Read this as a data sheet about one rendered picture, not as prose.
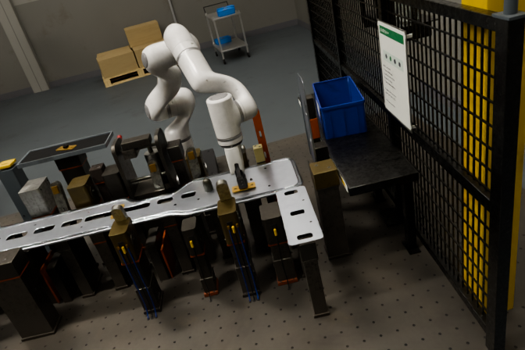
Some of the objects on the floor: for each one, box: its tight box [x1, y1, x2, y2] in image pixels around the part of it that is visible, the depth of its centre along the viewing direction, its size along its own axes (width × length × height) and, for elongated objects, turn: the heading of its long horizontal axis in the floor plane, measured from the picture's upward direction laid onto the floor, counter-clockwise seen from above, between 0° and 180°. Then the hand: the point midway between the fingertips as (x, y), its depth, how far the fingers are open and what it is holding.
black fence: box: [301, 0, 525, 350], centre depth 191 cm, size 14×197×155 cm, turn 28°
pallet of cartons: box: [96, 20, 177, 88], centre depth 791 cm, size 147×108×79 cm
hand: (241, 180), depth 148 cm, fingers closed, pressing on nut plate
